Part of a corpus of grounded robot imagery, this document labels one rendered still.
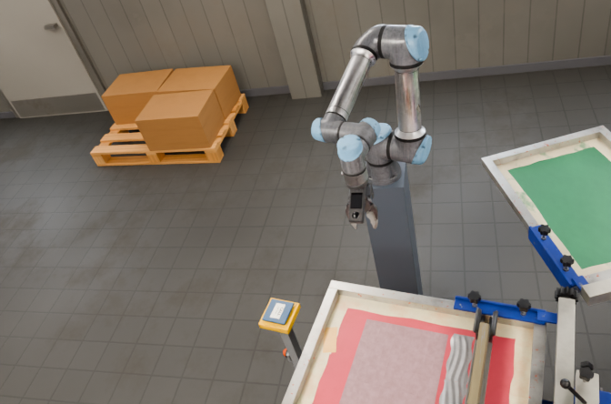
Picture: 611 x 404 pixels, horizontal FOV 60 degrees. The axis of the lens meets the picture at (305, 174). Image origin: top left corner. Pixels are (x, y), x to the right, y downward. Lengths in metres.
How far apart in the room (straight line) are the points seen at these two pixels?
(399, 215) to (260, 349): 1.39
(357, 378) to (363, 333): 0.17
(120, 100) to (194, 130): 1.04
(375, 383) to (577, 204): 1.13
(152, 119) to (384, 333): 3.17
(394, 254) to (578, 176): 0.86
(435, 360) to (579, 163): 1.18
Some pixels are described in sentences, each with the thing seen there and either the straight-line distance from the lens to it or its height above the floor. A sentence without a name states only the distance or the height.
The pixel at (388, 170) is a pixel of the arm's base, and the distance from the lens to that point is 2.16.
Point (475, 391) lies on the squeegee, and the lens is 1.79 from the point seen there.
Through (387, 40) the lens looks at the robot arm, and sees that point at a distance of 1.87.
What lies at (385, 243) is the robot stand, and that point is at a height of 0.87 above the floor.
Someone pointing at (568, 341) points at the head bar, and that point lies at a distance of 1.93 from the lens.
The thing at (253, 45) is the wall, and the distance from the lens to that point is 5.20.
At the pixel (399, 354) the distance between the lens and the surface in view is 1.98.
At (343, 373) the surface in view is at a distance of 1.97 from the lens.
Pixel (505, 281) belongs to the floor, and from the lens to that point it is 3.37.
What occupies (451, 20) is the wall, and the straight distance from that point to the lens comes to 4.86.
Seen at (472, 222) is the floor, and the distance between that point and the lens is 3.68.
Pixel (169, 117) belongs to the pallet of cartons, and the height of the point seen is 0.49.
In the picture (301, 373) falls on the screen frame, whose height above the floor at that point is 0.99.
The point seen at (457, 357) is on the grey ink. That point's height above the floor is 0.96.
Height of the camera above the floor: 2.65
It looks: 39 degrees down
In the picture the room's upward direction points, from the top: 16 degrees counter-clockwise
